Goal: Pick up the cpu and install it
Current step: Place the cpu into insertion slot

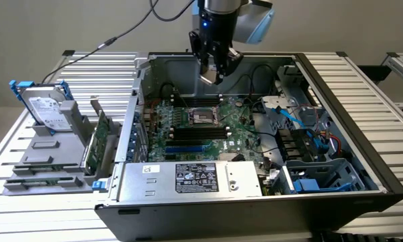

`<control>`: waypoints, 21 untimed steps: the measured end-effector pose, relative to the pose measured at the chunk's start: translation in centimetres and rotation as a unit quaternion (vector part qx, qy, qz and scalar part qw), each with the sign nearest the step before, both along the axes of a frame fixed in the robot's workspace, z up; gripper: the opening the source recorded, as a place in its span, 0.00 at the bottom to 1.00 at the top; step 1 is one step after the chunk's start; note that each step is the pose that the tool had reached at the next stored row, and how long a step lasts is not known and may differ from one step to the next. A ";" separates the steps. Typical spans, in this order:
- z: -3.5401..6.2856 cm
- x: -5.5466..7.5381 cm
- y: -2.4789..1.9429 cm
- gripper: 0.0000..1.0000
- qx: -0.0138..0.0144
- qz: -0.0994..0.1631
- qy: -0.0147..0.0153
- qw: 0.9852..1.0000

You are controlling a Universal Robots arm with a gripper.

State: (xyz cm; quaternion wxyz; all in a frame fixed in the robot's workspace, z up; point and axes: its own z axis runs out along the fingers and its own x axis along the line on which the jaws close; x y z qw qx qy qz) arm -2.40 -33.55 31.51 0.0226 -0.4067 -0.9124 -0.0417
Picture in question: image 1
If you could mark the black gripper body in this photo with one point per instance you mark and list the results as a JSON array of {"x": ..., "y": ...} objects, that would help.
[{"x": 219, "y": 27}]

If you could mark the silver square CPU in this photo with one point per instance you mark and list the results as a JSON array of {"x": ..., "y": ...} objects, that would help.
[{"x": 209, "y": 75}]

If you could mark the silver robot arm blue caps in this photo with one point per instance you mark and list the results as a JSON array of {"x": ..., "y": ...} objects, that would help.
[{"x": 255, "y": 22}]

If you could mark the CPU socket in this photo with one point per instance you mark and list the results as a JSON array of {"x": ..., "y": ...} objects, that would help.
[{"x": 202, "y": 116}]

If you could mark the silver coin battery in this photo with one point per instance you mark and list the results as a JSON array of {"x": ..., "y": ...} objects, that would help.
[{"x": 238, "y": 103}]

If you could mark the black RAM slot bank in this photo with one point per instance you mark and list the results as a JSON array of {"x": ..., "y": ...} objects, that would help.
[
  {"x": 199, "y": 133},
  {"x": 198, "y": 100}
]

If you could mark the locking lever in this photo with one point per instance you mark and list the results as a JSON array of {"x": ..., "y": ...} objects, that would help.
[{"x": 226, "y": 116}]

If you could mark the grey metal disk bay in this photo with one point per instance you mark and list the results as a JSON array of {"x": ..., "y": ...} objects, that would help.
[{"x": 282, "y": 108}]

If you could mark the green motherboard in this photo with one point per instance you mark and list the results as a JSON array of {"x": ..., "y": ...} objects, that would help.
[{"x": 234, "y": 138}]

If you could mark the black expansion slot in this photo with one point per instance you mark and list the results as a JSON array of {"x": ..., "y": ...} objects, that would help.
[{"x": 185, "y": 143}]

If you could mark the blue expansion slot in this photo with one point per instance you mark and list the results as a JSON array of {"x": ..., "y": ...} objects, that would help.
[{"x": 182, "y": 150}]

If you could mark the silver chipset heat sink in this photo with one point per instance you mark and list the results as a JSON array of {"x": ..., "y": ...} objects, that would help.
[{"x": 230, "y": 157}]

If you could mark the blue disk carrier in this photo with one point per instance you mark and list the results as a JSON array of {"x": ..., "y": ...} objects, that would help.
[{"x": 61, "y": 88}]

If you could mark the green graphics card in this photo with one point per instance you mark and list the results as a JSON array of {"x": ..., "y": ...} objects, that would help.
[{"x": 99, "y": 141}]

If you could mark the silver power supply unit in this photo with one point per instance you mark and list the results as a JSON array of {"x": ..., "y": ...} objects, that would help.
[{"x": 187, "y": 181}]

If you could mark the aluminium slat side table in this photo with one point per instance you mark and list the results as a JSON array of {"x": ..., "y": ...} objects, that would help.
[{"x": 400, "y": 68}]

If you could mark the silver hard disk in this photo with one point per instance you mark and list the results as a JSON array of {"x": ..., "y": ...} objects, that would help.
[{"x": 46, "y": 108}]

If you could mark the black open PC case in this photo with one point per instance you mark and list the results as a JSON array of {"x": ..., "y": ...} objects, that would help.
[{"x": 221, "y": 216}]

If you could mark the grey parts rack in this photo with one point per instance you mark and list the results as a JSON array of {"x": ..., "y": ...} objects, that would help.
[{"x": 46, "y": 151}]

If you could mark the blue case latch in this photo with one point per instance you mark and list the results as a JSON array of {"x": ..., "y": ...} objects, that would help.
[{"x": 98, "y": 185}]

